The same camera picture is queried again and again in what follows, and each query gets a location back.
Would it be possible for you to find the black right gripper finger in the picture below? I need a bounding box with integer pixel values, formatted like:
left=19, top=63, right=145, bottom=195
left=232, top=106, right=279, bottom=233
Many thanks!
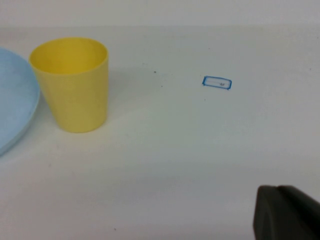
left=252, top=184, right=320, bottom=240

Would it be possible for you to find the blue bordered label sticker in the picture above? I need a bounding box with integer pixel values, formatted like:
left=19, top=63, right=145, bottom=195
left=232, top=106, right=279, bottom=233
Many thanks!
left=201, top=75, right=233, bottom=91

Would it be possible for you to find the yellow plastic cup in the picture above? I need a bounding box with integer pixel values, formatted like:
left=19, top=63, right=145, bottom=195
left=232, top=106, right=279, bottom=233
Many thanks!
left=29, top=36, right=110, bottom=134

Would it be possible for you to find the light blue round plate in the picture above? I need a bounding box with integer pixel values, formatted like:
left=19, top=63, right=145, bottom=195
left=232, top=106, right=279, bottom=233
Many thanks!
left=0, top=47, right=41, bottom=157

